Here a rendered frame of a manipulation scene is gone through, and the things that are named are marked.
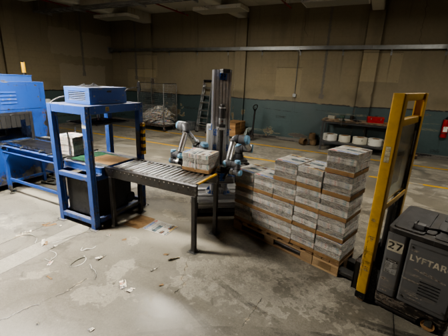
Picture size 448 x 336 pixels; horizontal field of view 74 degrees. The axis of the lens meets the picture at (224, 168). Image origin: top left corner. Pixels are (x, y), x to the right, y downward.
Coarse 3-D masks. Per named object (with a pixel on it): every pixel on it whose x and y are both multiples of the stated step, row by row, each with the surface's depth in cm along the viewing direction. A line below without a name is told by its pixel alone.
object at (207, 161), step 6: (198, 156) 356; (204, 156) 352; (210, 156) 355; (216, 156) 370; (198, 162) 358; (204, 162) 354; (210, 162) 355; (216, 162) 370; (198, 168) 361; (204, 168) 358; (210, 168) 357
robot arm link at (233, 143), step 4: (236, 136) 379; (232, 140) 377; (236, 140) 378; (232, 144) 375; (236, 144) 380; (232, 148) 372; (228, 152) 369; (232, 152) 370; (228, 156) 365; (232, 156) 369; (228, 160) 362; (224, 164) 361; (228, 164) 360
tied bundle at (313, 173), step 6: (312, 162) 330; (318, 162) 331; (324, 162) 331; (300, 168) 314; (306, 168) 309; (312, 168) 306; (318, 168) 307; (324, 168) 308; (300, 174) 316; (306, 174) 310; (312, 174) 306; (318, 174) 300; (324, 174) 299; (300, 180) 316; (306, 180) 311; (312, 180) 306; (318, 180) 302; (318, 186) 302
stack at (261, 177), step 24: (264, 168) 382; (240, 192) 381; (288, 192) 331; (312, 192) 309; (240, 216) 390; (264, 216) 360; (288, 216) 336; (312, 216) 314; (264, 240) 367; (312, 240) 319
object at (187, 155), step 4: (192, 148) 383; (196, 148) 385; (184, 152) 364; (188, 152) 364; (192, 152) 365; (196, 152) 367; (184, 156) 366; (188, 156) 363; (192, 156) 360; (184, 160) 367; (188, 160) 364; (192, 160) 362; (184, 164) 369; (188, 164) 366; (192, 164) 363
